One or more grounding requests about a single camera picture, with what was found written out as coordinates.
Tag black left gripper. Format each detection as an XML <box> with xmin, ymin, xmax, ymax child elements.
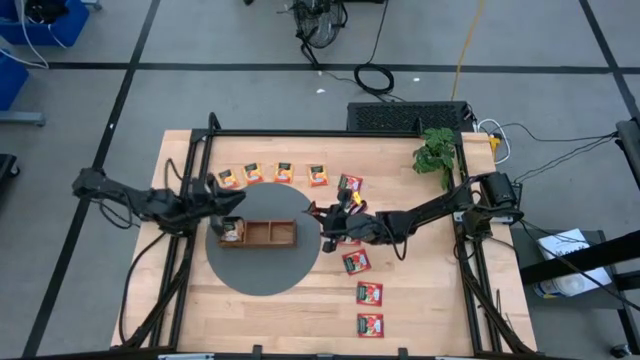
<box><xmin>162</xmin><ymin>174</ymin><xmax>248</xmax><ymax>240</ymax></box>

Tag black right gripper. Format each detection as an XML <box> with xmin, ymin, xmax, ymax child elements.
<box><xmin>302</xmin><ymin>188</ymin><xmax>396</xmax><ymax>251</ymax></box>

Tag beige tea packet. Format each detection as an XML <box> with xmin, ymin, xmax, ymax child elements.
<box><xmin>221</xmin><ymin>216</ymin><xmax>245</xmax><ymax>243</ymax></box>

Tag orange tea packet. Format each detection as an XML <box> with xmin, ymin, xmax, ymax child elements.
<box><xmin>217</xmin><ymin>168</ymin><xmax>240</xmax><ymax>191</ymax></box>
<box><xmin>242</xmin><ymin>161</ymin><xmax>265</xmax><ymax>186</ymax></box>
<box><xmin>306</xmin><ymin>163</ymin><xmax>330</xmax><ymax>189</ymax></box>
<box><xmin>273</xmin><ymin>161</ymin><xmax>295</xmax><ymax>185</ymax></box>

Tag wooden three-compartment tray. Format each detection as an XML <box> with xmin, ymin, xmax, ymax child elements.
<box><xmin>217</xmin><ymin>218</ymin><xmax>299</xmax><ymax>250</ymax></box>

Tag grey round woven placemat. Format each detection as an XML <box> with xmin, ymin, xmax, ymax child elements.
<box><xmin>204</xmin><ymin>182</ymin><xmax>323</xmax><ymax>297</ymax></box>

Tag black perforated computer case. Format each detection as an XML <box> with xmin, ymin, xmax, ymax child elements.
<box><xmin>346</xmin><ymin>100</ymin><xmax>476</xmax><ymax>134</ymax></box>

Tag green plant in white pot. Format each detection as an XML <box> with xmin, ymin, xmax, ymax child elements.
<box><xmin>411</xmin><ymin>127</ymin><xmax>459</xmax><ymax>191</ymax></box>

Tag black floor fan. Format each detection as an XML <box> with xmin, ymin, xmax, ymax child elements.
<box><xmin>289</xmin><ymin>0</ymin><xmax>350</xmax><ymax>51</ymax></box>

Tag grey platform base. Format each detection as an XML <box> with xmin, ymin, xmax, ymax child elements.
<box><xmin>0</xmin><ymin>110</ymin><xmax>47</xmax><ymax>127</ymax></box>

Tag large blue bin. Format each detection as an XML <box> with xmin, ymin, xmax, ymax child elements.
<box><xmin>0</xmin><ymin>0</ymin><xmax>91</xmax><ymax>48</ymax></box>

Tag white paper sheets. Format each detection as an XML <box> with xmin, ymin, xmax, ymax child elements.
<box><xmin>535</xmin><ymin>227</ymin><xmax>614</xmax><ymax>281</ymax></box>

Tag small blue bin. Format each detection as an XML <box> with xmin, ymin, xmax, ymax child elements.
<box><xmin>0</xmin><ymin>49</ymin><xmax>30</xmax><ymax>112</ymax></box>

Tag white round disc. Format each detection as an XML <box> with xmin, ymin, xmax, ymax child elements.
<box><xmin>532</xmin><ymin>272</ymin><xmax>614</xmax><ymax>300</ymax></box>

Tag black metal stand beam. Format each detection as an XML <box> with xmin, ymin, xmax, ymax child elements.
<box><xmin>519</xmin><ymin>243</ymin><xmax>640</xmax><ymax>351</ymax></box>

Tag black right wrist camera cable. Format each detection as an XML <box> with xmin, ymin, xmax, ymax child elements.
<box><xmin>387</xmin><ymin>219</ymin><xmax>409</xmax><ymax>262</ymax></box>

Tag black aluminium table frame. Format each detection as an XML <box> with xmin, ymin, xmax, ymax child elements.
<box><xmin>119</xmin><ymin>112</ymin><xmax>539</xmax><ymax>359</ymax></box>

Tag black left arm base cable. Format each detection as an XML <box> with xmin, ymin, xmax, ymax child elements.
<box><xmin>117</xmin><ymin>232</ymin><xmax>174</xmax><ymax>346</ymax></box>

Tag coiled black floor cable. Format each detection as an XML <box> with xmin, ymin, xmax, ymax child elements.
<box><xmin>352</xmin><ymin>0</ymin><xmax>397</xmax><ymax>97</ymax></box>

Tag white power cable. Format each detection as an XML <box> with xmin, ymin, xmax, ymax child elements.
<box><xmin>475</xmin><ymin>117</ymin><xmax>512</xmax><ymax>166</ymax></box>

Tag yellow extension cable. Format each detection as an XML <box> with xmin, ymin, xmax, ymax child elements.
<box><xmin>448</xmin><ymin>0</ymin><xmax>486</xmax><ymax>102</ymax></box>

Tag thin black cable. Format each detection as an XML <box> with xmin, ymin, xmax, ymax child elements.
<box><xmin>512</xmin><ymin>132</ymin><xmax>621</xmax><ymax>184</ymax></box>
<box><xmin>492</xmin><ymin>122</ymin><xmax>621</xmax><ymax>146</ymax></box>

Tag black cable bundle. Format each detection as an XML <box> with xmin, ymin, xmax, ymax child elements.
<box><xmin>23</xmin><ymin>0</ymin><xmax>70</xmax><ymax>25</ymax></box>

